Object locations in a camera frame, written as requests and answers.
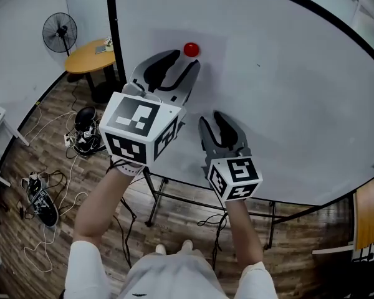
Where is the black helmet with grey gear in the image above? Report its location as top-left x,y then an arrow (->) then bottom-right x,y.
21,171 -> 60,229

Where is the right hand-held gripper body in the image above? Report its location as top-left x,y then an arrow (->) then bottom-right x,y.
201,147 -> 264,202

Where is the person's right forearm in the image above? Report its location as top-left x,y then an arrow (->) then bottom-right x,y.
224,197 -> 266,269

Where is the looped black cable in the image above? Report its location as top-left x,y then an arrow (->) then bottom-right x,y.
20,169 -> 70,221

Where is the round wooden table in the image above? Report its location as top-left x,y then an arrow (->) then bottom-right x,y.
64,38 -> 122,104

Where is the black-framed whiteboard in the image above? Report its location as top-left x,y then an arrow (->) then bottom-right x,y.
105,0 -> 374,250

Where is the long white cable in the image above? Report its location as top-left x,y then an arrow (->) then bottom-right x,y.
24,154 -> 89,273

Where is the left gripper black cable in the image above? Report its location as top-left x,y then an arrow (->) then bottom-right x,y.
107,157 -> 138,269

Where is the red round magnet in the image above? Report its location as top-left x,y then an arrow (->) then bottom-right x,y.
183,42 -> 201,59

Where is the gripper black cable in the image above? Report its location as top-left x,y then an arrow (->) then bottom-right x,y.
107,157 -> 138,269
198,212 -> 230,270

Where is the person's left forearm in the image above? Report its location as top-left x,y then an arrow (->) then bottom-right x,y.
72,166 -> 135,247

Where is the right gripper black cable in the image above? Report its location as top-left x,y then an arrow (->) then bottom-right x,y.
198,212 -> 230,270

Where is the black standing fan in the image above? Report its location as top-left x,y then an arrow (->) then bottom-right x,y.
42,12 -> 79,59

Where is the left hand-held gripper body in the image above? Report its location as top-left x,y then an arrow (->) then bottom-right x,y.
98,79 -> 188,168

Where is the white wrist strap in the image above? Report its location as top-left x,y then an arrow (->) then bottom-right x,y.
111,159 -> 146,178

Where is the thin white cable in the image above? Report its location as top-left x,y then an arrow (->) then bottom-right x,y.
24,103 -> 77,146

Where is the person's white shirt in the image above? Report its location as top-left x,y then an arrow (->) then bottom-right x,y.
64,239 -> 280,299

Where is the wooden desk with white legs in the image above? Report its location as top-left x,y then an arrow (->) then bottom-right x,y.
311,174 -> 374,263

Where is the black helmet with cables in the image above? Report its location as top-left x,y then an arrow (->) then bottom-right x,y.
69,106 -> 108,157

